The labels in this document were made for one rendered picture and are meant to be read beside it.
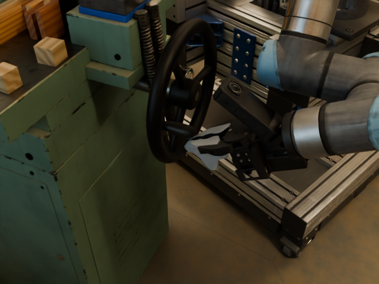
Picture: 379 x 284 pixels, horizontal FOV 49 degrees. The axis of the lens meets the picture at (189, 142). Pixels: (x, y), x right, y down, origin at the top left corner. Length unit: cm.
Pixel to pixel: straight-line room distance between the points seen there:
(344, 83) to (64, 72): 47
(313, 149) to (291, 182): 91
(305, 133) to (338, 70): 12
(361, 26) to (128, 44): 62
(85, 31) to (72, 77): 9
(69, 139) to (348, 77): 51
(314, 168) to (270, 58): 95
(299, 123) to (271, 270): 98
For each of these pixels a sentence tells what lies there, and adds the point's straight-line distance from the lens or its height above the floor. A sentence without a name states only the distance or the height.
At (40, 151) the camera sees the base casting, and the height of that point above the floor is 76.
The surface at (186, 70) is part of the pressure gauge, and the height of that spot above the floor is 69.
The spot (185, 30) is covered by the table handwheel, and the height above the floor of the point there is 95.
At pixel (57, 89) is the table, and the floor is 87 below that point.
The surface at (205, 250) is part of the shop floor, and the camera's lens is 155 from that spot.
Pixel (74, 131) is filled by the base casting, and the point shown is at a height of 76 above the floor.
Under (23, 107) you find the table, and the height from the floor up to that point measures 88.
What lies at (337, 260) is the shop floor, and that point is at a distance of 161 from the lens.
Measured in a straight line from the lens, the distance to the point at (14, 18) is 90.
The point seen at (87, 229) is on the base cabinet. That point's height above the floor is 49.
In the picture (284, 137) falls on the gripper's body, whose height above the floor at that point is 89.
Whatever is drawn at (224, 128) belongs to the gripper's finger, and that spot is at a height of 83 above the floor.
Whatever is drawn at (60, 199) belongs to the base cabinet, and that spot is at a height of 64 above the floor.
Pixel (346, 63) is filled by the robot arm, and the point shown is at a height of 96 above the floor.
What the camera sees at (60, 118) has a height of 81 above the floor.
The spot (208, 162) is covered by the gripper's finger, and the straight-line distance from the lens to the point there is 72.
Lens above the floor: 128
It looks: 41 degrees down
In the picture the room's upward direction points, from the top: straight up
